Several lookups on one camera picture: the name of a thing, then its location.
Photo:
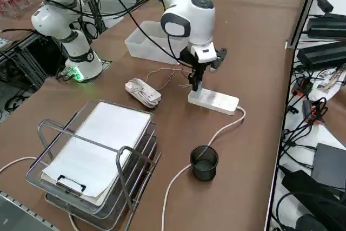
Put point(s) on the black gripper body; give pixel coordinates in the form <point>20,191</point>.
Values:
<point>198,66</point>

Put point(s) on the white Apple phone charger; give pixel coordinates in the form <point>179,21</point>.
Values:
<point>199,90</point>

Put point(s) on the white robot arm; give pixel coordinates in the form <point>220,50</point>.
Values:
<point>201,17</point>

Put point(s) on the large white power strip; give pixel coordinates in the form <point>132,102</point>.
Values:
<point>216,101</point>

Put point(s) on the long black power adapter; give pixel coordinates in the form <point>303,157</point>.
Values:
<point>327,26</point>
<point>321,55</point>

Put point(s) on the small black power adapter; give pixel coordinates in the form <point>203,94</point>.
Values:
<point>325,5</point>

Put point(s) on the translucent plastic bin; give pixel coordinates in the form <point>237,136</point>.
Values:
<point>143,41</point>

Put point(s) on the black mesh pen cup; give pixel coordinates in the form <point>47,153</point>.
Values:
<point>204,166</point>

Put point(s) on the white paper on clipboard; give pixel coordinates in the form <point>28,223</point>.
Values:
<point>102,144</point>

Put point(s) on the silver metal mesh tray stack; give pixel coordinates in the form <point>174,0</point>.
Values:
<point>129,182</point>

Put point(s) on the flat dark grey box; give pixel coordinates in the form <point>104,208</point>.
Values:
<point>331,163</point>

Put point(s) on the black bag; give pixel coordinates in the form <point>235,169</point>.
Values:
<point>311,195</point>

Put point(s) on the grey metal panel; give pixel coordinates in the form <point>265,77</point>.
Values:
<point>16,214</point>

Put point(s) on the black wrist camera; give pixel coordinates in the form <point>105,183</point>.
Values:
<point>220,55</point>

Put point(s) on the aluminium frame post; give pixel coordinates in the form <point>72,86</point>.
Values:
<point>304,12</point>

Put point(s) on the black aluminium frame stand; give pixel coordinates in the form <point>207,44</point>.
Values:
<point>32,60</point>

